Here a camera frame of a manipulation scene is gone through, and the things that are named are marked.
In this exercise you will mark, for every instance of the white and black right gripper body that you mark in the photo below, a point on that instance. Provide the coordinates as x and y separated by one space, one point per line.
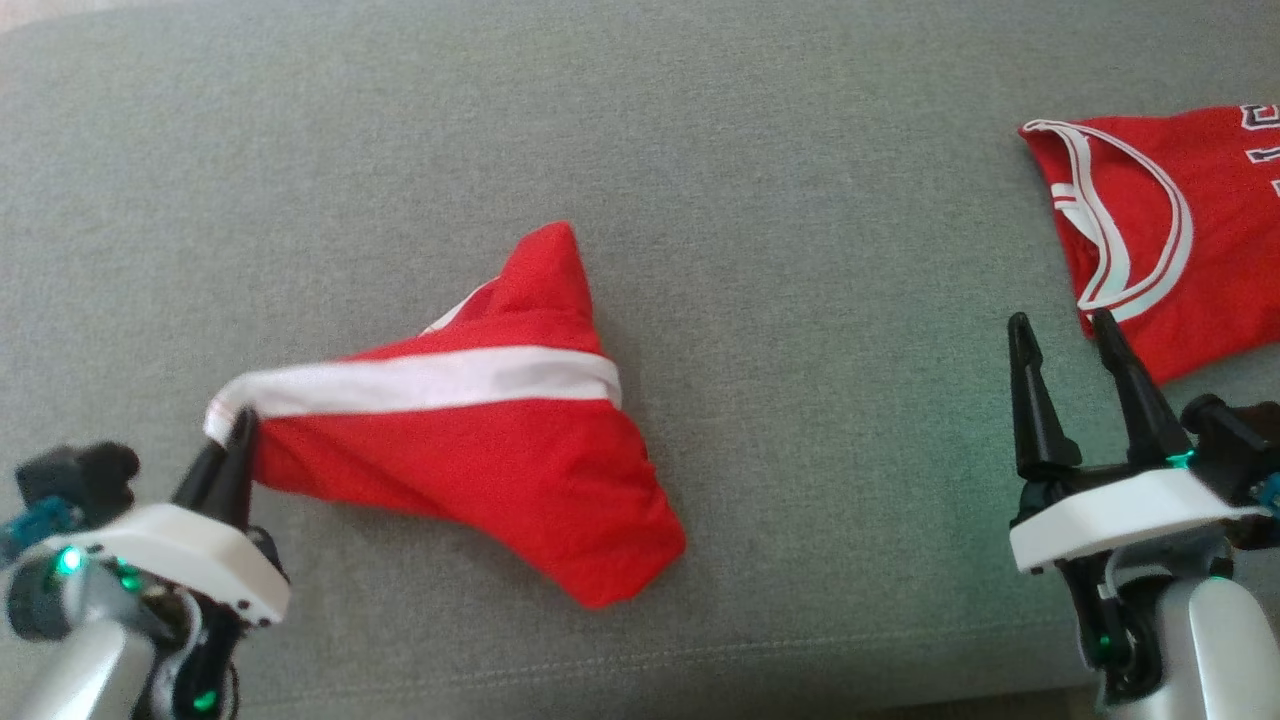
1120 510

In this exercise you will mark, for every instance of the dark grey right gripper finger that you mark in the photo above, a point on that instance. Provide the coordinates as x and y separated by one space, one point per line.
1140 410
1040 420

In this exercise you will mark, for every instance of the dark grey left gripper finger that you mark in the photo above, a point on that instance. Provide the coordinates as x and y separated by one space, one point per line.
205 480
243 470

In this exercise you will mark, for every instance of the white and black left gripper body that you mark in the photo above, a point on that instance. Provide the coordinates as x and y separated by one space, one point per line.
170 550

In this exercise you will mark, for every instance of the red jersey with white trim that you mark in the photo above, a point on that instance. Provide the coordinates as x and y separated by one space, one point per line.
1230 280

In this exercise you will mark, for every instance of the red shorts with white band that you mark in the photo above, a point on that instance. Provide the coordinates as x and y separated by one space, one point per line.
480 470

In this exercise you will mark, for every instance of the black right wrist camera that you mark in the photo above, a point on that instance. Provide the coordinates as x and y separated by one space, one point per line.
1235 435

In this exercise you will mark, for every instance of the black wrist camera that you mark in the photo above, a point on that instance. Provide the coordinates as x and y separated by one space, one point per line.
1235 435
80 475

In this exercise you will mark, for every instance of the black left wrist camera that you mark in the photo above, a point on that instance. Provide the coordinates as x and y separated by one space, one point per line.
80 475

